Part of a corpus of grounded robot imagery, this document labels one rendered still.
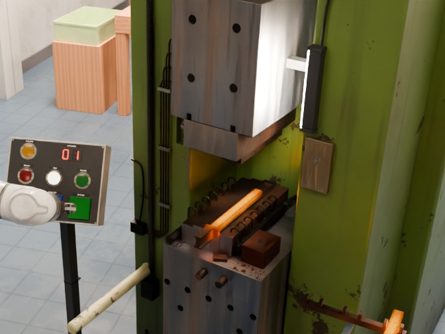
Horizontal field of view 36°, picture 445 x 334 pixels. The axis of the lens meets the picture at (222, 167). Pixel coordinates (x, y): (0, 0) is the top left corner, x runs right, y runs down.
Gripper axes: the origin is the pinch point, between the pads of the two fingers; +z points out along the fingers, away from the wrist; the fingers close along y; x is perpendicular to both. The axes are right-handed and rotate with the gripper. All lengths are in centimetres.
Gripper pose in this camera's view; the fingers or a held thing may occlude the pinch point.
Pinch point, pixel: (68, 207)
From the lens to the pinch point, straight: 224.7
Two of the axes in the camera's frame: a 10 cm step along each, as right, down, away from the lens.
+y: 9.9, 0.8, -0.8
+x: 0.9, -9.9, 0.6
